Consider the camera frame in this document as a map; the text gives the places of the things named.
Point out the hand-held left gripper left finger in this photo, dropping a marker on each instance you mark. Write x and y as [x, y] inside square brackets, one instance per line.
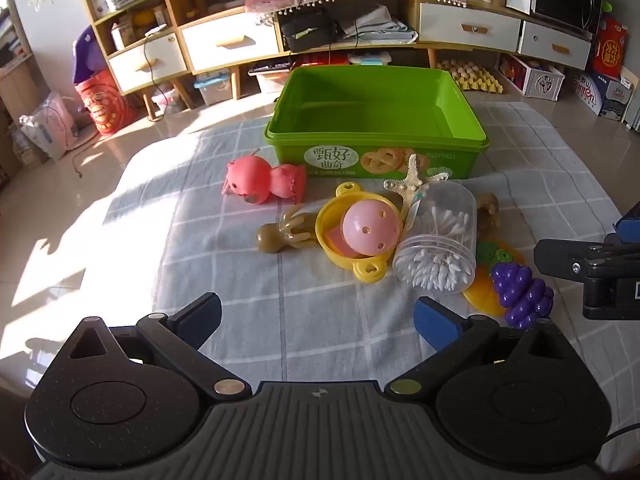
[200, 317]

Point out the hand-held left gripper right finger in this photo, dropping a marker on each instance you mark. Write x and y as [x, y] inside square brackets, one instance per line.
[435, 322]

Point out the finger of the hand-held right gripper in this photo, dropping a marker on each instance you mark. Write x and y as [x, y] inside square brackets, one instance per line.
[629, 225]
[555, 257]

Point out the purple toy grapes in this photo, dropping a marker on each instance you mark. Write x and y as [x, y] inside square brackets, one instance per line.
[525, 295]

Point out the orange toy pumpkin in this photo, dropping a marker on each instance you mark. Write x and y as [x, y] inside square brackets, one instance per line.
[480, 290]

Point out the clear cotton swab jar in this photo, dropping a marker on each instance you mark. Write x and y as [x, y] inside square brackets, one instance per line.
[435, 260]

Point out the tan rubber toy octopus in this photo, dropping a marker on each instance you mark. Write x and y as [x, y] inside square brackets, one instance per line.
[270, 240]

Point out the yellow toy pot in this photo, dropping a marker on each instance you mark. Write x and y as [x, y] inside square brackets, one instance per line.
[345, 260]

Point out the pink ball with holes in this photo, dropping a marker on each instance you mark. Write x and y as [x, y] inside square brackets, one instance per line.
[370, 227]

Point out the beige starfish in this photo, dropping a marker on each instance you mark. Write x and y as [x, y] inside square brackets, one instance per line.
[412, 180]

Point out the pink toy pig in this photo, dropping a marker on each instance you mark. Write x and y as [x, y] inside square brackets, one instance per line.
[245, 177]

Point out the green plastic storage box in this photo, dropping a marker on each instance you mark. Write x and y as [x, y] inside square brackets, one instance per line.
[290, 150]

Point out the brown toy figure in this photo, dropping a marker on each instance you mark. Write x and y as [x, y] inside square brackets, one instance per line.
[487, 210]

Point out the grey plaid blanket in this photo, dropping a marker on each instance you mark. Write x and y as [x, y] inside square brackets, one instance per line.
[300, 310]

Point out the pink toy slice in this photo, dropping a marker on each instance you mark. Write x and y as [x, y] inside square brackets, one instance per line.
[334, 242]

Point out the blue and white carton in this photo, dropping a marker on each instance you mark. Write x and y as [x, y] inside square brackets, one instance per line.
[605, 95]

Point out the white printed crate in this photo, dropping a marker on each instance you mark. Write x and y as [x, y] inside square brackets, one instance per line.
[542, 80]

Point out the red printed box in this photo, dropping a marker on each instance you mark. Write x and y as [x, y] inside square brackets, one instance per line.
[610, 47]

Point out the white cabinet drawer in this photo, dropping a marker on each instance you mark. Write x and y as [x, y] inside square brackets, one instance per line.
[150, 62]
[555, 47]
[230, 42]
[470, 27]

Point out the yellow egg tray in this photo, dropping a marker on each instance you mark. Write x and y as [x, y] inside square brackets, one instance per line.
[472, 77]

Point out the clear storage box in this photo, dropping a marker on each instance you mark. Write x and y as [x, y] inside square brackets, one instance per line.
[212, 87]
[370, 58]
[270, 80]

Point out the red printed bucket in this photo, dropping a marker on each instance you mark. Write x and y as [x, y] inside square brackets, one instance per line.
[102, 105]

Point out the white plastic bag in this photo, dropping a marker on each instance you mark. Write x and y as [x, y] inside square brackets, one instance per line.
[47, 127]

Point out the purple plastic object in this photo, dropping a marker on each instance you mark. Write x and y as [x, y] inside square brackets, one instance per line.
[87, 55]

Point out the folded pale cloths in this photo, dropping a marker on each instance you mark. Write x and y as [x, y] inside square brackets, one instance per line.
[380, 25]

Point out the small cardboard box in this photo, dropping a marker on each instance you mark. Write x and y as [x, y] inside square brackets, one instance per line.
[122, 35]

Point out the wooden cabinet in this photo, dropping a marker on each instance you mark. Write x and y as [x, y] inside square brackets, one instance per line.
[300, 35]

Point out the yellow shelf toy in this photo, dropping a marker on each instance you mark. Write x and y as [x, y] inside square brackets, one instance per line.
[142, 19]

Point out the black bag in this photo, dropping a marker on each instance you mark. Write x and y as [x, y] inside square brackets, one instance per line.
[307, 32]

